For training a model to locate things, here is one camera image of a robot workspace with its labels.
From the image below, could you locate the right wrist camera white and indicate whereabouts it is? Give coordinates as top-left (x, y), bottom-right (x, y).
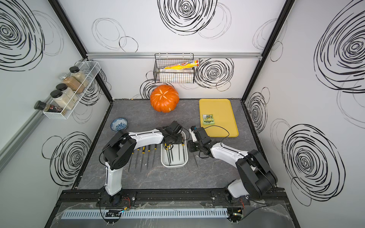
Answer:
top-left (189, 126), bottom-right (197, 142)

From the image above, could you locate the small dark sauce bottle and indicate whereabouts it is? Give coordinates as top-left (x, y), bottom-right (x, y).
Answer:
top-left (34, 101), bottom-right (63, 113)

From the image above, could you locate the spice jar white powder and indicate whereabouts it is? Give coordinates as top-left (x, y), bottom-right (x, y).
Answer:
top-left (56, 83), bottom-right (78, 103)

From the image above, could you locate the black wire wall basket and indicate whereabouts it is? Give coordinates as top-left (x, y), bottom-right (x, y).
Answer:
top-left (153, 53), bottom-right (195, 84)

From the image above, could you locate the yellow snack package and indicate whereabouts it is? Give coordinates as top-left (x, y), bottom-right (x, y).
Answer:
top-left (163, 60), bottom-right (200, 70)

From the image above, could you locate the yellow plastic tray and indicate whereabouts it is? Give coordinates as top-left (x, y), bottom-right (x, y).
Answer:
top-left (199, 99), bottom-right (239, 138)

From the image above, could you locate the clear acrylic wall shelf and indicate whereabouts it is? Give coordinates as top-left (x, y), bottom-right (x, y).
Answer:
top-left (39, 61), bottom-right (103, 123)

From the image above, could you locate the green snack packet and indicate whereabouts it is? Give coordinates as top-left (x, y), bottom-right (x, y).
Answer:
top-left (202, 114), bottom-right (215, 125)

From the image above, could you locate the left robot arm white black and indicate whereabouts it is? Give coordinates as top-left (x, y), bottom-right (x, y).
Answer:
top-left (102, 121), bottom-right (183, 196)

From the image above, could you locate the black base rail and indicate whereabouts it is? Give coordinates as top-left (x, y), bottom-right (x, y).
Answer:
top-left (56, 188), bottom-right (290, 208)

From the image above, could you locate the orange pumpkin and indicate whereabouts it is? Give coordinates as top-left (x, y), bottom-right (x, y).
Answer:
top-left (150, 85), bottom-right (180, 113)

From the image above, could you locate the blue patterned ceramic bowl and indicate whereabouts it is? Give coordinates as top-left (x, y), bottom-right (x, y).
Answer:
top-left (110, 118), bottom-right (128, 132)

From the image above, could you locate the white storage box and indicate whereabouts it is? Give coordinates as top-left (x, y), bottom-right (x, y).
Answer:
top-left (160, 132), bottom-right (188, 169)

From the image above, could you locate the spice jar beige powder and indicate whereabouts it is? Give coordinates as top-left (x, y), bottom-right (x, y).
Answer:
top-left (69, 66), bottom-right (88, 87)

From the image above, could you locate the spice jar pale powder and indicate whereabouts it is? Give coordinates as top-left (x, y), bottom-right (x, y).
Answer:
top-left (50, 89), bottom-right (75, 110)

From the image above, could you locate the spice jar brown powder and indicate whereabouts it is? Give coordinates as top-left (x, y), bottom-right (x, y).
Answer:
top-left (59, 73), bottom-right (85, 94)

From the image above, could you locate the white slotted cable duct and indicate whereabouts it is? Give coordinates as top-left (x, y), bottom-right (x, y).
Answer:
top-left (60, 208), bottom-right (228, 219)

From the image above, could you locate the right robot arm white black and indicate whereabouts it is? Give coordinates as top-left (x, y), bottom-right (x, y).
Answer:
top-left (189, 126), bottom-right (278, 199)

